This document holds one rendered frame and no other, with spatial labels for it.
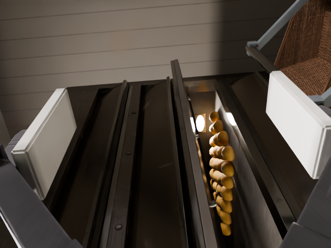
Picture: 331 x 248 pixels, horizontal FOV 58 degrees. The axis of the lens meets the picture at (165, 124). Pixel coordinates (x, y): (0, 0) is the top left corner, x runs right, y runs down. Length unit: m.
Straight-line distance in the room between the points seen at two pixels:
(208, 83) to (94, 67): 1.83
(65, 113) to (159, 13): 3.07
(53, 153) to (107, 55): 3.21
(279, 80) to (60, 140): 0.13
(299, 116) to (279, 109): 0.03
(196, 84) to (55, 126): 1.69
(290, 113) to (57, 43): 3.33
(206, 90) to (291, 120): 1.71
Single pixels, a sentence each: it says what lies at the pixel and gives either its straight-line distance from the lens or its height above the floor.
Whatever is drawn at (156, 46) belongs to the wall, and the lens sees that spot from 3.30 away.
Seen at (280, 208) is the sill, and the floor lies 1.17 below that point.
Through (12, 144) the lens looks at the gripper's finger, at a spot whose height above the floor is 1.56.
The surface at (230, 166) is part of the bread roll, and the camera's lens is 1.52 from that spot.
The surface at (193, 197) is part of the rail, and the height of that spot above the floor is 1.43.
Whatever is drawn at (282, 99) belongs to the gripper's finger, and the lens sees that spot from 0.18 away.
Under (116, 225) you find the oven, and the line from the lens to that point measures 0.94.
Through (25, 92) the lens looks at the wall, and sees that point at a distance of 3.76.
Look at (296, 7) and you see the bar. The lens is 1.18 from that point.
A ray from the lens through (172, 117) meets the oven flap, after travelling 1.34.
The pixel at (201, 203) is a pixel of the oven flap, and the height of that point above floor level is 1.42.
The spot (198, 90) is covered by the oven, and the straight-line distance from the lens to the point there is 1.87.
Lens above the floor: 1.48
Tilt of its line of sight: 1 degrees up
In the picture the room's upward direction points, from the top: 95 degrees counter-clockwise
